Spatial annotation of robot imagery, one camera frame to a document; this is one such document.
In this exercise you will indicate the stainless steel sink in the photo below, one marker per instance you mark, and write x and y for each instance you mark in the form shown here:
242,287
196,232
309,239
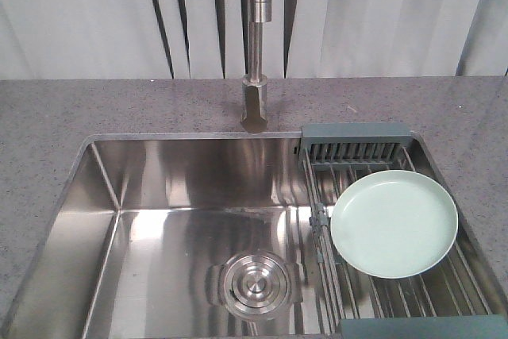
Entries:
141,221

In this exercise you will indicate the chrome kitchen faucet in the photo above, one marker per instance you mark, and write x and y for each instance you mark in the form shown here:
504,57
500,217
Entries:
259,12

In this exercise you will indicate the chrome faucet lever handle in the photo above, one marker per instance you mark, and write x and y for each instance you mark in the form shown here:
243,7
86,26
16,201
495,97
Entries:
254,115

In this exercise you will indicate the white pleated curtain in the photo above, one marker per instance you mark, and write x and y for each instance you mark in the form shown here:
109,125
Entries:
207,39

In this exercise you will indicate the teal sponge block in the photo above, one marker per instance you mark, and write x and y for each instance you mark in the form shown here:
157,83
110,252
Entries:
477,326

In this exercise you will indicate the light green round plate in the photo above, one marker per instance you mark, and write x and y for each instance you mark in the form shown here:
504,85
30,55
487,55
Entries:
394,224

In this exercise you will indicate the teal rack end caddy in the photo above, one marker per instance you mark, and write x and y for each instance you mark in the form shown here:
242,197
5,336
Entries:
339,145

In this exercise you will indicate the round sink drain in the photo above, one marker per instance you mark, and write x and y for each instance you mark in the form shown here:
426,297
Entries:
254,286

